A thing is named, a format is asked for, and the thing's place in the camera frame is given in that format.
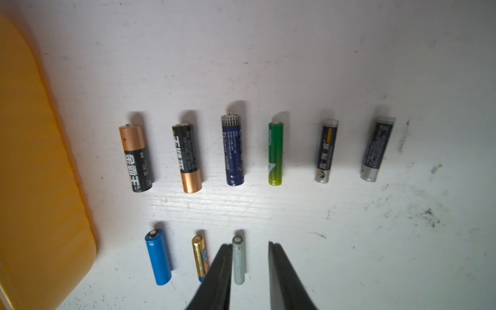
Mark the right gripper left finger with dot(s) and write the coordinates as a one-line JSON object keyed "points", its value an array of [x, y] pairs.
{"points": [[215, 291]]}

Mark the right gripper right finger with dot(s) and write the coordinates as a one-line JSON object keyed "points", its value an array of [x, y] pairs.
{"points": [[286, 289]]}

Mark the black battery copper end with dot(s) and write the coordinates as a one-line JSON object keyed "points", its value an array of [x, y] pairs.
{"points": [[184, 142]]}

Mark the green battery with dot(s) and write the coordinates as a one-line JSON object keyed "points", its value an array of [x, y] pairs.
{"points": [[276, 141]]}

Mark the black silver battery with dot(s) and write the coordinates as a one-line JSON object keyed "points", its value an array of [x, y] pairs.
{"points": [[376, 147]]}

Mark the dark blue battery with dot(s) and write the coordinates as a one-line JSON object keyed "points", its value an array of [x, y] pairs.
{"points": [[232, 145]]}

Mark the black white slim battery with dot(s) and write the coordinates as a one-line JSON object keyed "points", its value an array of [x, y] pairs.
{"points": [[327, 140]]}

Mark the yellow plastic storage tray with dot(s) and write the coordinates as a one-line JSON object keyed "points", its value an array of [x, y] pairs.
{"points": [[47, 243]]}

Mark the black copper battery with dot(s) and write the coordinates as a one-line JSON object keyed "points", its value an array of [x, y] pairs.
{"points": [[137, 157]]}

